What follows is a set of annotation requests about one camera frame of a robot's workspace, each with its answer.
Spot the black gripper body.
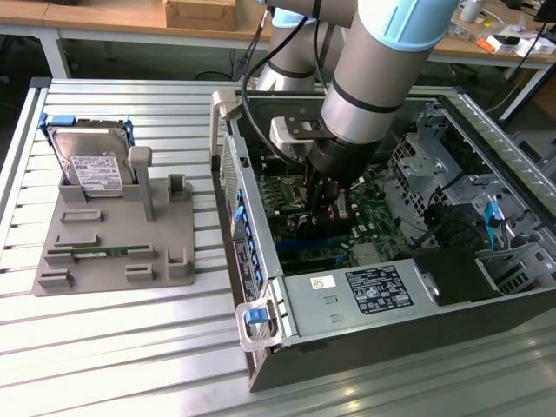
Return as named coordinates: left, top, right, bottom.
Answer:
left=308, top=137, right=384, bottom=191

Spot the black graphics card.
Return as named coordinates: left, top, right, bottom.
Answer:
left=284, top=193, right=352, bottom=243

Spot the green motherboard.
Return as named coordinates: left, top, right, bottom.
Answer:
left=255, top=167, right=414, bottom=277

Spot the silver chipset heatsink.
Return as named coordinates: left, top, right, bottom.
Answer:
left=348, top=242, right=379, bottom=268

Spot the silver metal drive cage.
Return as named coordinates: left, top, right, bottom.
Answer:
left=385, top=106, right=467, bottom=245

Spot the grey power supply unit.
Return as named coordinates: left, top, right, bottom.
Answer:
left=277, top=258, right=440, bottom=341

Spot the blue case latch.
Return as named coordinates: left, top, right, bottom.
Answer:
left=242, top=306, right=267, bottom=327

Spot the open black PC case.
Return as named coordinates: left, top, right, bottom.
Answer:
left=208, top=86, right=556, bottom=394

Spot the cluttered wooden desk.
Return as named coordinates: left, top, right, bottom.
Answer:
left=427, top=0, right=556, bottom=123

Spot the grey computer case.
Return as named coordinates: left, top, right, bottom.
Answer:
left=508, top=129, right=556, bottom=175

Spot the orange and white box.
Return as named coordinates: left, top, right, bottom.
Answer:
left=474, top=32, right=523, bottom=56

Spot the white cup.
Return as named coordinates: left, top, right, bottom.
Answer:
left=459, top=0, right=488, bottom=24

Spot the brown cardboard box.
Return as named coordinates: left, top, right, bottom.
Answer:
left=162, top=0, right=238, bottom=32

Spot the grey parts rack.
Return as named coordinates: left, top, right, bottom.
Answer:
left=32, top=145, right=196, bottom=299

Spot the green RAM stick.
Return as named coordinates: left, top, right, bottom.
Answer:
left=71, top=246, right=131, bottom=259

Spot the hard disk with blue carrier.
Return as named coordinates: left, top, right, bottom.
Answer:
left=38, top=114, right=136, bottom=200

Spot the long wooden desk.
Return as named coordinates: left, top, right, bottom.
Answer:
left=0, top=0, right=274, bottom=80

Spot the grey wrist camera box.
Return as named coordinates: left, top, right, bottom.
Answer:
left=268, top=115, right=328, bottom=166

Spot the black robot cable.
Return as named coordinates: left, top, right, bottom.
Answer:
left=240, top=0, right=336, bottom=167

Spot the blue flat wire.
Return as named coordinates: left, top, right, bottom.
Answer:
left=485, top=199, right=501, bottom=254

